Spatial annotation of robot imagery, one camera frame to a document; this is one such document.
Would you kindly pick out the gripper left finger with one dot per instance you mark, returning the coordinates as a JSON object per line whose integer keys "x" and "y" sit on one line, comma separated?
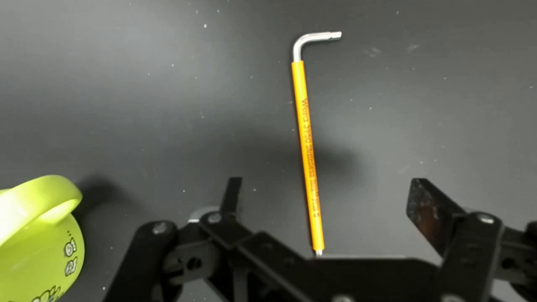
{"x": 218, "y": 243}

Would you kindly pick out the yellow mug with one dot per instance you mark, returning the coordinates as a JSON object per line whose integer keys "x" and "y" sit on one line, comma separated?
{"x": 37, "y": 247}

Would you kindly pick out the orange Allen wrench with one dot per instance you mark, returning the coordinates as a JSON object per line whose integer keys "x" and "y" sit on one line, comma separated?
{"x": 307, "y": 159}

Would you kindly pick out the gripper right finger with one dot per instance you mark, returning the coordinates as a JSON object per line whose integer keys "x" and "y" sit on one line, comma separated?
{"x": 470, "y": 247}

